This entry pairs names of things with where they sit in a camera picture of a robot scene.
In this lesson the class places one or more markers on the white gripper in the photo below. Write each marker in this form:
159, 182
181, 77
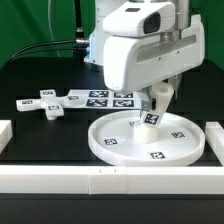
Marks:
131, 64

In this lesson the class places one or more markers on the white round table top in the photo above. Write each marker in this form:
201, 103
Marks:
115, 139

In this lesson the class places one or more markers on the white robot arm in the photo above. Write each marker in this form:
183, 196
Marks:
137, 19

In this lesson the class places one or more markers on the white marker sheet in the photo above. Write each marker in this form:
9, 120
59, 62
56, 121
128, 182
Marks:
103, 99

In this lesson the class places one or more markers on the white right fence block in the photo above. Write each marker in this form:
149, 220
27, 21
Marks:
214, 133

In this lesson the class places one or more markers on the white fence block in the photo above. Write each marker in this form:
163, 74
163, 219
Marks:
5, 133
214, 133

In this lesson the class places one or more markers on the white cross-shaped table base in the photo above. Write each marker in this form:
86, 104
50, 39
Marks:
52, 104

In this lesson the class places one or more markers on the white left fence block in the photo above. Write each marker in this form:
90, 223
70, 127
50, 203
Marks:
5, 133

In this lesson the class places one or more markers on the white front fence bar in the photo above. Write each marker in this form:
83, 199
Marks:
110, 180

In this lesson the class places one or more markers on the black vertical cable connector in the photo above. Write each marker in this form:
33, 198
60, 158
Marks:
79, 28

